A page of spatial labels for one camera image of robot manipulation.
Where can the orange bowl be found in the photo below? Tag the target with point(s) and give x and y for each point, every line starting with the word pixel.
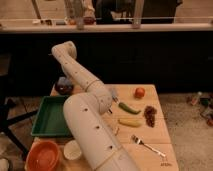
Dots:
pixel 43 156

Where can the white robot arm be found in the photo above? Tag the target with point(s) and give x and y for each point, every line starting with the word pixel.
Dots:
pixel 82 113

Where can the dark red grape bunch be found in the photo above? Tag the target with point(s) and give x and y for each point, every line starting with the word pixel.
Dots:
pixel 149 114

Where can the white round cup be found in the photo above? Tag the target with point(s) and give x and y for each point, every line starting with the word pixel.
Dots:
pixel 72 150

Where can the green chili pepper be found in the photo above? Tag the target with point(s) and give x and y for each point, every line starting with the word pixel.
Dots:
pixel 126 108

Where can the green plastic tray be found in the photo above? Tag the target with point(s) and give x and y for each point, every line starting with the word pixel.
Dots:
pixel 50 120

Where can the red tomato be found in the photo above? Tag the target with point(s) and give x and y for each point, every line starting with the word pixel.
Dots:
pixel 139 92

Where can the silver metal fork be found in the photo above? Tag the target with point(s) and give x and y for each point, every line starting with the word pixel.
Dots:
pixel 139 141

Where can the purple bowl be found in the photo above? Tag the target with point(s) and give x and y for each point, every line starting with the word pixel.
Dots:
pixel 63 86

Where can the silver spoon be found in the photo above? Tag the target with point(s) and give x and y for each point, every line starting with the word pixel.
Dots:
pixel 114 94

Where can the yellow banana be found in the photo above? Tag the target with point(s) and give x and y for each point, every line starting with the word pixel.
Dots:
pixel 130 123

